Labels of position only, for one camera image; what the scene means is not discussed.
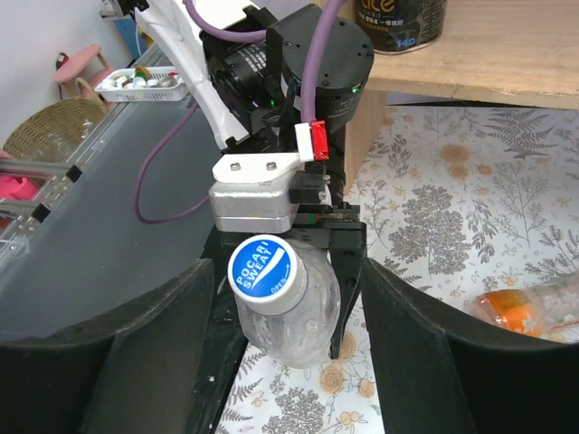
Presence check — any floral table mat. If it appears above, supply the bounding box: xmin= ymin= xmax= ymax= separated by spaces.
xmin=217 ymin=107 xmax=578 ymax=433

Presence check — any clear bottle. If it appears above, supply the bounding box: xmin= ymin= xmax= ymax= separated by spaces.
xmin=233 ymin=240 xmax=341 ymax=369

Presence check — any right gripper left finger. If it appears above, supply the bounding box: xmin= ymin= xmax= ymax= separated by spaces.
xmin=1 ymin=259 xmax=214 ymax=433

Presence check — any pink stool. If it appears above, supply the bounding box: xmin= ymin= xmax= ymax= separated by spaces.
xmin=52 ymin=43 xmax=113 ymax=95

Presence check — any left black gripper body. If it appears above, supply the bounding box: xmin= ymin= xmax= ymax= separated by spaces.
xmin=271 ymin=126 xmax=359 ymax=238

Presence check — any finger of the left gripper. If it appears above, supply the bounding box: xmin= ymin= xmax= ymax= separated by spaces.
xmin=189 ymin=230 xmax=247 ymax=434
xmin=329 ymin=234 xmax=366 ymax=360

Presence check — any aluminium frame rail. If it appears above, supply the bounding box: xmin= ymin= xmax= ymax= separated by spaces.
xmin=0 ymin=44 xmax=164 ymax=272

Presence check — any orange soda bottle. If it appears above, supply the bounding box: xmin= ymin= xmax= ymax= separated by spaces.
xmin=467 ymin=272 xmax=578 ymax=344

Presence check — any blue white bottle cap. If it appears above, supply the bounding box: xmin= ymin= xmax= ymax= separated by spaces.
xmin=227 ymin=234 xmax=307 ymax=316

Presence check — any woven wicker basket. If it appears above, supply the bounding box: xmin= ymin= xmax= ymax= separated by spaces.
xmin=1 ymin=78 xmax=109 ymax=162

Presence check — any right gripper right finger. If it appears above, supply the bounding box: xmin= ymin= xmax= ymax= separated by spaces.
xmin=361 ymin=259 xmax=578 ymax=434

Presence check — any dark jar under shelf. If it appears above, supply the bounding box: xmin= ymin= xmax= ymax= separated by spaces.
xmin=355 ymin=0 xmax=448 ymax=54

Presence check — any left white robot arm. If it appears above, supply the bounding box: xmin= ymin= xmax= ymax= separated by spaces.
xmin=132 ymin=1 xmax=374 ymax=433

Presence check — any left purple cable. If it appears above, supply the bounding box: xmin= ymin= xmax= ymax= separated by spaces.
xmin=135 ymin=0 xmax=345 ymax=225

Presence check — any wooden shelf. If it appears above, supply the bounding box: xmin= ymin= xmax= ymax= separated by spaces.
xmin=346 ymin=1 xmax=578 ymax=183

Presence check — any white plastic tray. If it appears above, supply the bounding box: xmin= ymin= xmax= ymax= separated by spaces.
xmin=95 ymin=66 xmax=188 ymax=103

